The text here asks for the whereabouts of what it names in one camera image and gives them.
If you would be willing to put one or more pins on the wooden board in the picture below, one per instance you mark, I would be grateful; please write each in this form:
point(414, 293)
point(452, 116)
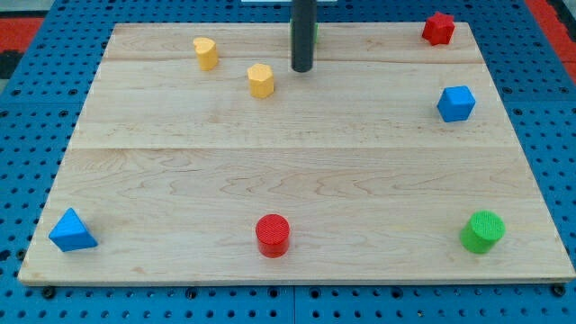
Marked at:
point(171, 167)

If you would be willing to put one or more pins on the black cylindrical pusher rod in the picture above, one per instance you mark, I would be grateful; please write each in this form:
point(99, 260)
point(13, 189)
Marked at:
point(304, 13)

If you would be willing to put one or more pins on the yellow hexagon block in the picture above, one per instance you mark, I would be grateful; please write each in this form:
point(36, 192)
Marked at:
point(261, 80)

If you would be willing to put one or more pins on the red cylinder block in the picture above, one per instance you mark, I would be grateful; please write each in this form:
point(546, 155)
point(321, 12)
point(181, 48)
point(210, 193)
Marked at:
point(273, 235)

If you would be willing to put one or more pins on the yellow heart block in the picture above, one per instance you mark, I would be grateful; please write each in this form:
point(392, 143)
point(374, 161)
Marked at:
point(206, 53)

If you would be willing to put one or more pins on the blue triangle block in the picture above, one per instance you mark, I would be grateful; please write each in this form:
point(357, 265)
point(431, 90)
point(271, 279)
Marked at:
point(70, 233)

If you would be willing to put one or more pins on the green cylinder block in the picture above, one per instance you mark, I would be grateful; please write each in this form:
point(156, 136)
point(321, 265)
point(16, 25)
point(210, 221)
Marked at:
point(482, 232)

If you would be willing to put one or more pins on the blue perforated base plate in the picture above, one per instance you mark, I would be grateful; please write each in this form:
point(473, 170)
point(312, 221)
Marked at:
point(50, 51)

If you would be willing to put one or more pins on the blue cube block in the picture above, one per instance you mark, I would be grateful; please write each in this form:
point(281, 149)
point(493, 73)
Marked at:
point(456, 103)

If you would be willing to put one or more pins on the red star block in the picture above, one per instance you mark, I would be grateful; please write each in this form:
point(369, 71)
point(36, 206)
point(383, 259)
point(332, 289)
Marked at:
point(439, 29)

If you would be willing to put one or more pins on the green star block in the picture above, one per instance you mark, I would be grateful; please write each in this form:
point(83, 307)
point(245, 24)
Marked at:
point(316, 30)

